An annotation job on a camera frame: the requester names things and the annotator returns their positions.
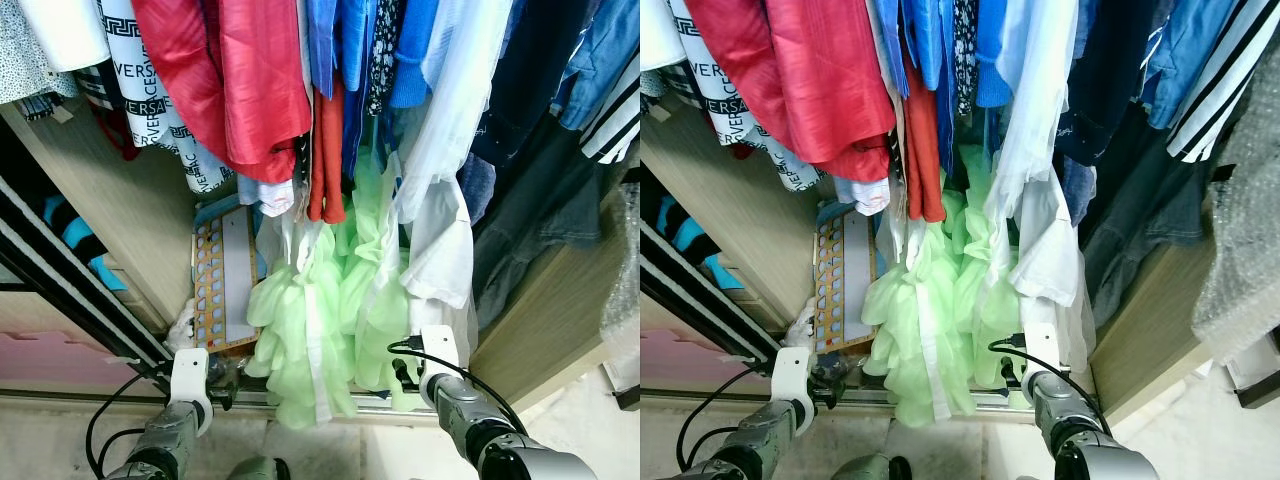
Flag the crumpled white plastic bag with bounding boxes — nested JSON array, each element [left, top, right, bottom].
[[785, 300, 821, 351], [165, 300, 201, 351]]

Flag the silver left robot leg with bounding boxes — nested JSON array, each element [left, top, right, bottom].
[[228, 456, 293, 480], [832, 455, 913, 480]]

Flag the colourful peg board toy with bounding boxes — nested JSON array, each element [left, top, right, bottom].
[[812, 205, 883, 353], [190, 205, 263, 354]]

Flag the light green ruffled dress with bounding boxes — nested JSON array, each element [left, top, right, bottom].
[[243, 120, 413, 429], [860, 145, 1023, 429]]

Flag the wooden wardrobe side panel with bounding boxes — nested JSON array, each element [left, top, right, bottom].
[[1088, 235, 1216, 429], [468, 185, 641, 413]]

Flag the pink floor mat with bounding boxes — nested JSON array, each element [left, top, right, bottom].
[[640, 330, 766, 393]]

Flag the black sliding door track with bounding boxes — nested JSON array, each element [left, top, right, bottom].
[[640, 215, 791, 366], [0, 170, 176, 376]]

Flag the white pink-trimmed garment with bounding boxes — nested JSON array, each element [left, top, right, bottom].
[[835, 175, 891, 216], [238, 175, 301, 218]]

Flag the wooden wardrobe divider panel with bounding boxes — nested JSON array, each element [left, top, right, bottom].
[[640, 100, 823, 331], [0, 95, 201, 331]]

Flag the dark grey trousers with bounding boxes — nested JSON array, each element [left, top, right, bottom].
[[460, 120, 626, 331], [1060, 105, 1216, 331]]

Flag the blue black striped garment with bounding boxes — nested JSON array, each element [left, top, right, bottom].
[[40, 195, 129, 293], [655, 195, 746, 291]]

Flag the bubble wrap sheet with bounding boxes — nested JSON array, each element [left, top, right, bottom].
[[1190, 95, 1280, 366], [598, 180, 641, 376]]

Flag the orange red garment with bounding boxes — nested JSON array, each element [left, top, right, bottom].
[[903, 65, 947, 224], [306, 80, 348, 225]]

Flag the white sheer garment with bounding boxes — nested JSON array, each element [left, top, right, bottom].
[[983, 0, 1091, 341], [393, 0, 516, 341]]

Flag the red satin garment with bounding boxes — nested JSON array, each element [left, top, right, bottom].
[[130, 0, 313, 184], [685, 0, 897, 184]]

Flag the dark navy garment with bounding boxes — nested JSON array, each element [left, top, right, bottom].
[[1055, 0, 1161, 166], [470, 0, 591, 169]]

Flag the black white floral garment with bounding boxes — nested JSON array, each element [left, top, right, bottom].
[[366, 0, 401, 117], [952, 0, 981, 116]]

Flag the bright blue knit garment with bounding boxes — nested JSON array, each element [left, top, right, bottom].
[[388, 0, 441, 109], [975, 0, 1016, 109]]

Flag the black white striped garment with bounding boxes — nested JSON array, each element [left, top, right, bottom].
[[580, 55, 641, 166], [1165, 0, 1280, 164]]

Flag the white Versace print garment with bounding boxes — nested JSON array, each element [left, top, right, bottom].
[[78, 0, 236, 196], [665, 0, 836, 191]]

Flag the blue button shirt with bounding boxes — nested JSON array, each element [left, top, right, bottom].
[[305, 0, 373, 181], [875, 0, 956, 176]]

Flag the blue denim garment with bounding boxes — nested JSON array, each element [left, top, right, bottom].
[[1143, 0, 1246, 131], [553, 0, 641, 133]]

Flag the plain white garment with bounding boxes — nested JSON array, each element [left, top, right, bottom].
[[640, 0, 687, 73], [18, 0, 111, 73]]

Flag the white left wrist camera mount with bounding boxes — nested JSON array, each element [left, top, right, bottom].
[[168, 347, 214, 438], [770, 347, 816, 438]]

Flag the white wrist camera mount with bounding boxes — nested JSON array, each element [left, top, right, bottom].
[[770, 347, 816, 438], [168, 347, 214, 438], [420, 326, 463, 401], [1020, 322, 1061, 396]]

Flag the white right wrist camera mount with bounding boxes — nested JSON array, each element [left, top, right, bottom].
[[1020, 322, 1061, 396], [420, 326, 463, 401]]

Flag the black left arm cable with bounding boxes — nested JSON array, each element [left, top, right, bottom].
[[676, 368, 776, 476], [85, 370, 171, 479]]

